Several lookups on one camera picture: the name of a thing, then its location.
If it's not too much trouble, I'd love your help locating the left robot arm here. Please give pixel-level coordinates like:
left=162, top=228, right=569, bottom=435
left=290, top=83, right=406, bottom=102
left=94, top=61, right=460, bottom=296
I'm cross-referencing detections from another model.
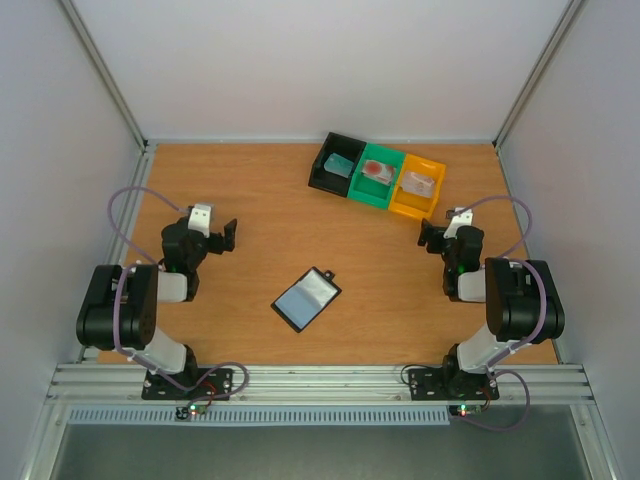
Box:
left=76, top=217, right=238, bottom=398

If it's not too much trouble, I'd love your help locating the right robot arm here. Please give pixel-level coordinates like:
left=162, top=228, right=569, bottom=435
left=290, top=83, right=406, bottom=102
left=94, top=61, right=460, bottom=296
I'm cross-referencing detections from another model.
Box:
left=418, top=215, right=565, bottom=397

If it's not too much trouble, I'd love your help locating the red patterned card stack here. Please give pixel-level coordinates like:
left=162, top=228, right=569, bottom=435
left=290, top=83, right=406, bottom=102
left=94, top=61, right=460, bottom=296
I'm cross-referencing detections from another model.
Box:
left=361, top=159, right=396, bottom=185

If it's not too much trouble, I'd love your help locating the teal card stack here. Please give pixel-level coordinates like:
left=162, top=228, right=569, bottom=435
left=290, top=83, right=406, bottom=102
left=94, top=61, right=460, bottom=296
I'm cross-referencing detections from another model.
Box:
left=323, top=153, right=354, bottom=178

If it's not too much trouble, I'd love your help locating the yellow plastic bin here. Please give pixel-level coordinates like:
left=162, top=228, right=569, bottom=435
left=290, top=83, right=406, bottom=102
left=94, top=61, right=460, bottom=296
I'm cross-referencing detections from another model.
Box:
left=388, top=154, right=446, bottom=220

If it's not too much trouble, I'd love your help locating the green plastic bin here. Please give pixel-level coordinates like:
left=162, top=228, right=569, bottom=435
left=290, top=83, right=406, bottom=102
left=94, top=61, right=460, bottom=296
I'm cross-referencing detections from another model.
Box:
left=347, top=143, right=406, bottom=210

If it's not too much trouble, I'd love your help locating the black plastic bin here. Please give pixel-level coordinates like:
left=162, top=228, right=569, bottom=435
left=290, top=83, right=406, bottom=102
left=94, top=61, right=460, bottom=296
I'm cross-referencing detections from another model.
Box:
left=308, top=132, right=366, bottom=197

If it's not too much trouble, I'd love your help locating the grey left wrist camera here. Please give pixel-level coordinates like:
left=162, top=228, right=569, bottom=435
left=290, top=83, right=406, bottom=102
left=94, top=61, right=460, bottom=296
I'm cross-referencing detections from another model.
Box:
left=187, top=203, right=215, bottom=238

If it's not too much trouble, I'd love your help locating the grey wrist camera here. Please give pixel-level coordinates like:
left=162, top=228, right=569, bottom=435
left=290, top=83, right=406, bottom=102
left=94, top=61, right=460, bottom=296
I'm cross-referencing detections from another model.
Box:
left=443, top=207, right=473, bottom=239
left=187, top=203, right=215, bottom=238

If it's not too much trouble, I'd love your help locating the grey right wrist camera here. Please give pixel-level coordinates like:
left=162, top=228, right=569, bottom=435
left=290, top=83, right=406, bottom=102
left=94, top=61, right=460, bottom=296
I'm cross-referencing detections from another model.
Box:
left=443, top=207, right=473, bottom=239

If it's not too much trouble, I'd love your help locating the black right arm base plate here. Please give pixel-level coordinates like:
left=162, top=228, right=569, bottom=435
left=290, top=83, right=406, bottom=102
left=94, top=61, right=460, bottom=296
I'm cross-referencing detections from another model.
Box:
left=408, top=367, right=500, bottom=402

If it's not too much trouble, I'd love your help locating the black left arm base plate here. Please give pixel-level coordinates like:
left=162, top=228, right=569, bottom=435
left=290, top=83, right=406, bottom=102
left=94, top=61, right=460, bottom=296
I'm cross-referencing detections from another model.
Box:
left=141, top=367, right=235, bottom=401

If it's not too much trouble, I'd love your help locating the white slotted cable duct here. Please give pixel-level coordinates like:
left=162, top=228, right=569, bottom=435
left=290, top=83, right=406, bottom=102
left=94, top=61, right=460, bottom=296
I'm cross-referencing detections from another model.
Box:
left=67, top=405, right=450, bottom=427

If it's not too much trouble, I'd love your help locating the aluminium front rail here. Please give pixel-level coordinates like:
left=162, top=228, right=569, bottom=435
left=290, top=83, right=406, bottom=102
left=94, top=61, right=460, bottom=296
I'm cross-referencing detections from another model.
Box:
left=45, top=363, right=595, bottom=406

